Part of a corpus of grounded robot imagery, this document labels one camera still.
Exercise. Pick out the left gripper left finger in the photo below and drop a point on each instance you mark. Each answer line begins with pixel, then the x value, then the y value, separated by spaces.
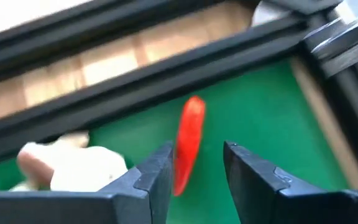
pixel 73 208

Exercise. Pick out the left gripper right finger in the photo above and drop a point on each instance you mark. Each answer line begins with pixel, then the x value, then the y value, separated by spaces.
pixel 291 208

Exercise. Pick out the white garlic bulb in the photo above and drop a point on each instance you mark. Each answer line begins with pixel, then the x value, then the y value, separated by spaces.
pixel 73 139
pixel 85 169

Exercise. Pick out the brown capped mushroom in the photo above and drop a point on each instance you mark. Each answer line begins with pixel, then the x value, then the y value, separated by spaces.
pixel 34 168

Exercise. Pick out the red chili pepper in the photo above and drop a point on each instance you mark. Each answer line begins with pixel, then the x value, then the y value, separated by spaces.
pixel 188 143

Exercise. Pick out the green table mat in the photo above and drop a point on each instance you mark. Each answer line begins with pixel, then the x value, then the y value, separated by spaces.
pixel 259 124

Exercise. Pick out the black frame strut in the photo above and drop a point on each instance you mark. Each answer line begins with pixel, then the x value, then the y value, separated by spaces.
pixel 337 46

